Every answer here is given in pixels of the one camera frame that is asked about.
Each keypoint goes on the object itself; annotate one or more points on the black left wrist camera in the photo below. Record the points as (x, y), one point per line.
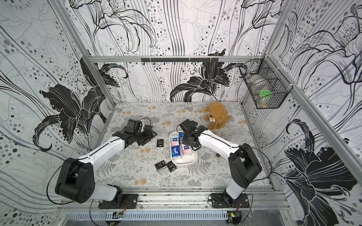
(133, 127)

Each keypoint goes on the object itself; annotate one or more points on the blue Vinda tissue pack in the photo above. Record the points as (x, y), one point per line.
(181, 136)

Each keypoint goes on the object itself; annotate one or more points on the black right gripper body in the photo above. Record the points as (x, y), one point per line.
(191, 137)

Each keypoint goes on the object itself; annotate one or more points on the green lidded cup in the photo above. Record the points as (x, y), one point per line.
(265, 96)

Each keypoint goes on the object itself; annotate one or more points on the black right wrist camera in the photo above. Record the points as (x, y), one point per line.
(188, 126)

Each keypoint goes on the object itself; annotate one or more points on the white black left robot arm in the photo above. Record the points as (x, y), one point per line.
(76, 180)

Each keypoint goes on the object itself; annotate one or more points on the white slotted cable duct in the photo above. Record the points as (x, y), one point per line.
(148, 215)

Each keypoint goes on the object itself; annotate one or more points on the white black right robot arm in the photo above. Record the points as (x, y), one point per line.
(243, 163)

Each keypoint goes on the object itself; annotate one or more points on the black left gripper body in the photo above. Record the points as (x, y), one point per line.
(144, 137)

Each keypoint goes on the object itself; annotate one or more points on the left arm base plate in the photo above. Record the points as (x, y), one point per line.
(124, 202)

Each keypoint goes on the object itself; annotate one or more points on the brown plush dog toy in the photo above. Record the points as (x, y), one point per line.
(217, 115)

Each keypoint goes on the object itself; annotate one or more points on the blue pink tissue pack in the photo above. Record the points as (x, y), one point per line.
(174, 140)

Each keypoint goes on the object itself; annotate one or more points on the white plastic storage box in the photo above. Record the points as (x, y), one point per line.
(181, 160)

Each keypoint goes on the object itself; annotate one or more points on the black wire wall basket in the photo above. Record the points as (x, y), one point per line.
(260, 74)

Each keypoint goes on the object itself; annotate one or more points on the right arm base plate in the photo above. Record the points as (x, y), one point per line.
(223, 200)

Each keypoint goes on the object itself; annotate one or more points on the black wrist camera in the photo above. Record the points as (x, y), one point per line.
(188, 126)
(133, 127)

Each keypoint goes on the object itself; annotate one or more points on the dark blue Tempo tissue pack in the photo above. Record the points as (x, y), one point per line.
(175, 152)

